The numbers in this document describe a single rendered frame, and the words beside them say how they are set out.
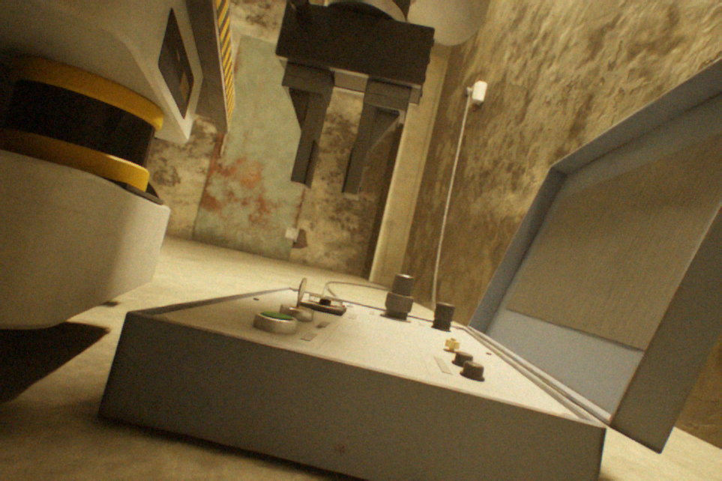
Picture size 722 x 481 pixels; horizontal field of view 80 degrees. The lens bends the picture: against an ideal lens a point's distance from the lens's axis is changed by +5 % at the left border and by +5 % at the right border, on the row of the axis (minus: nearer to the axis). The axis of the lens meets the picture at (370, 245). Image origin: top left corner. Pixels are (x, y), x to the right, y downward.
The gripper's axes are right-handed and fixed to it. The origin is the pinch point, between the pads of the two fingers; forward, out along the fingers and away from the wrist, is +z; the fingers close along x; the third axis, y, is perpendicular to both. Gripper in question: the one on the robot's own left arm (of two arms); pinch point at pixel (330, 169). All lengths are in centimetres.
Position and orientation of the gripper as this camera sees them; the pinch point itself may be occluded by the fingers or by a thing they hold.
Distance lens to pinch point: 38.1
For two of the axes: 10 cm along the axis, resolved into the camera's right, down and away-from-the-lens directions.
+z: -2.2, 9.7, -0.5
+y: -0.4, -0.6, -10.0
